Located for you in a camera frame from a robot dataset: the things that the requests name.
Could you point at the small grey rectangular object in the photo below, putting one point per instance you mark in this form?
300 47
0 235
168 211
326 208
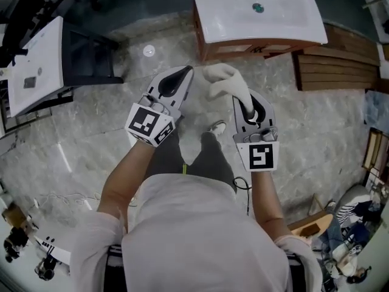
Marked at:
29 82

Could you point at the person's right forearm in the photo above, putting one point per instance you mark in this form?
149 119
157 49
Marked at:
264 199

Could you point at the white cloth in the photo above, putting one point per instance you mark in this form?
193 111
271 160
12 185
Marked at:
225 78

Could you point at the person's left forearm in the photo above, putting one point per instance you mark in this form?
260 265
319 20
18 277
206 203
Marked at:
124 178

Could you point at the white round floor cover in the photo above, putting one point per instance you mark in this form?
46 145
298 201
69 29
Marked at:
149 50

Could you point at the stack of wooden planks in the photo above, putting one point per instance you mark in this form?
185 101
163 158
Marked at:
334 68

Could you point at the wooden cabinet door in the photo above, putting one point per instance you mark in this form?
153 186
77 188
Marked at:
282 49
231 52

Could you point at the person's grey trousers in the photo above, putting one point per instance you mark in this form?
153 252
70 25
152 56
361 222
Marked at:
209 157

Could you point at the wooden framed shelf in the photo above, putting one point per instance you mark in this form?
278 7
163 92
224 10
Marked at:
375 148

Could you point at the person's white shoe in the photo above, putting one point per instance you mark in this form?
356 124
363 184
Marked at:
217 128

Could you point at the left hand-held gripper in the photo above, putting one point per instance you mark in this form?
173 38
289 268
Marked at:
146 123

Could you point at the blue marbled panel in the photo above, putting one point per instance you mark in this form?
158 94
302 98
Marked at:
377 108

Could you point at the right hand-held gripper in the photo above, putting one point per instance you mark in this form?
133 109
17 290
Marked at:
261 157

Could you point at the round wooden table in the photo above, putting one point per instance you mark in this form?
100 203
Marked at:
310 224

